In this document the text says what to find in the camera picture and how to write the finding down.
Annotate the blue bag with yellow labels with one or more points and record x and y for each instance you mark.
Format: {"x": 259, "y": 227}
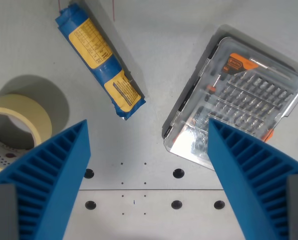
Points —
{"x": 101, "y": 62}

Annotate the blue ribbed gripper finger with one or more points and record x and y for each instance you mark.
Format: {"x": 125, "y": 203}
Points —
{"x": 243, "y": 175}
{"x": 51, "y": 180}

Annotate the cream masking tape roll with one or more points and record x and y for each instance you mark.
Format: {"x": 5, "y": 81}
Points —
{"x": 16, "y": 130}

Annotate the clear screwdriver bit set case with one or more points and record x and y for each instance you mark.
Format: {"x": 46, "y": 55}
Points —
{"x": 236, "y": 100}

